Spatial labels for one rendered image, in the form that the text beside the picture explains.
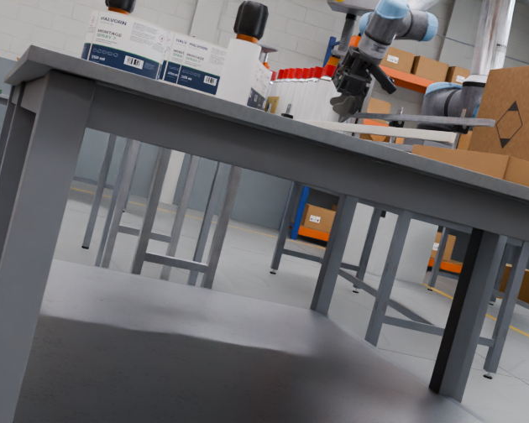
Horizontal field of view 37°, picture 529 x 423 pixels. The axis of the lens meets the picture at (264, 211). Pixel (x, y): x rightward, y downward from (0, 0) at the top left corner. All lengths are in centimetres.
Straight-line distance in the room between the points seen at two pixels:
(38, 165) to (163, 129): 17
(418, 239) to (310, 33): 347
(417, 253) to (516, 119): 625
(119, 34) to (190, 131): 94
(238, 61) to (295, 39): 813
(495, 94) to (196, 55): 88
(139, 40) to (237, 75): 31
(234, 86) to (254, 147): 106
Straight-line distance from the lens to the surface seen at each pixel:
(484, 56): 233
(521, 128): 183
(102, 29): 202
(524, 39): 1151
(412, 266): 806
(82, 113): 106
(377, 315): 396
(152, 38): 202
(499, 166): 131
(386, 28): 206
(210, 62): 239
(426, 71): 1004
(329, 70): 232
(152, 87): 104
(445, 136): 162
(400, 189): 121
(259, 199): 1018
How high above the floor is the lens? 76
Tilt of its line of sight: 3 degrees down
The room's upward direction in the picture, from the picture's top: 15 degrees clockwise
